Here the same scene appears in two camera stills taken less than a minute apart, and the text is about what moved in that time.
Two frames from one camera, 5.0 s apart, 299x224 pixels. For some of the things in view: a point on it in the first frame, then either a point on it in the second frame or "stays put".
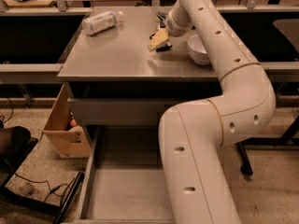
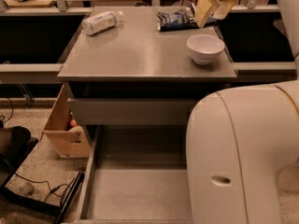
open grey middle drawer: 124,181 stays put
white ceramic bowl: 196,50 stays put
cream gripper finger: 162,36 → 206,4
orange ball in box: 73,122 stays put
